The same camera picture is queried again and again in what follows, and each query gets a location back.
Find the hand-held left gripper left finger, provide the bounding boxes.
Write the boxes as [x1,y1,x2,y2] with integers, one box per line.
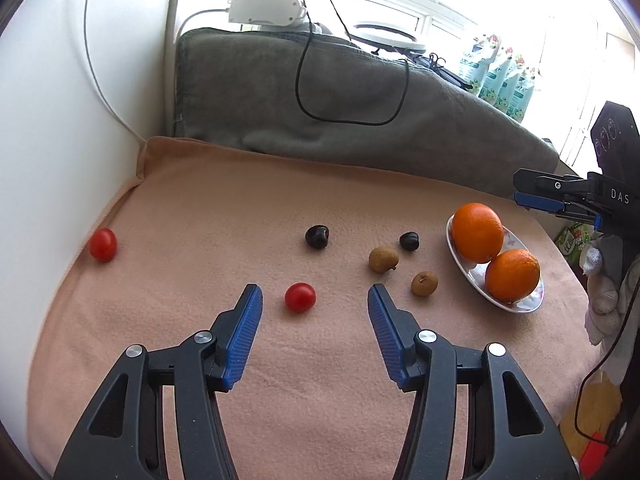
[54,284,263,480]

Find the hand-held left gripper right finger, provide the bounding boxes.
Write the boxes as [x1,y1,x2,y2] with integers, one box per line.
[367,284,578,480]

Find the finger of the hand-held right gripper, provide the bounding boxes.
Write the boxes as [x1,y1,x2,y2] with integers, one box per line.
[515,191,598,223]
[513,169,588,196]

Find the red cherry tomato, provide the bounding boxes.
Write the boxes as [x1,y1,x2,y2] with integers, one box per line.
[89,228,118,263]
[285,282,317,314]

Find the large orange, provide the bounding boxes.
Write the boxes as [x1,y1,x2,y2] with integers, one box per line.
[484,248,542,303]
[451,202,505,264]

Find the white floral plate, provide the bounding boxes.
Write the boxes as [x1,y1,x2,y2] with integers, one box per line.
[446,212,545,314]

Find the person's right hand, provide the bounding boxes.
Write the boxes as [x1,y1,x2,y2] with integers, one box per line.
[581,240,640,346]

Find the green printed package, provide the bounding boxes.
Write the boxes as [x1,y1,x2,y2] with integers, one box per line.
[556,222,598,271]

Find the brown longan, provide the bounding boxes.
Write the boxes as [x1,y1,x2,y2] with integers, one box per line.
[411,271,439,297]
[369,246,400,273]

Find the floral refill pouch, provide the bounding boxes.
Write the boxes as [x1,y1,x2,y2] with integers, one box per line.
[457,34,501,92]
[505,67,541,123]
[479,50,516,103]
[492,57,528,113]

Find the peach blanket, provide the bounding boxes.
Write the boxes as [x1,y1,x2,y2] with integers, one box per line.
[25,136,608,480]

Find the grey blanket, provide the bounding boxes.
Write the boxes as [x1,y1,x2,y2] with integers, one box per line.
[175,27,560,178]

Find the white power strip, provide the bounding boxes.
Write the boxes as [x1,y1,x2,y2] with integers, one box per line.
[227,0,308,28]

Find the black tripod handle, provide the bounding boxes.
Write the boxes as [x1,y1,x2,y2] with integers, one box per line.
[415,52,473,91]

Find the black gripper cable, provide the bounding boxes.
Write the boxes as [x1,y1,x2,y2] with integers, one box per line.
[575,280,636,446]

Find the white ring light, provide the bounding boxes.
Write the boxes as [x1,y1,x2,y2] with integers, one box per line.
[352,20,428,56]

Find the white wall cable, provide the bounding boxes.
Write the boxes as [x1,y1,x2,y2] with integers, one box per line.
[82,0,146,142]

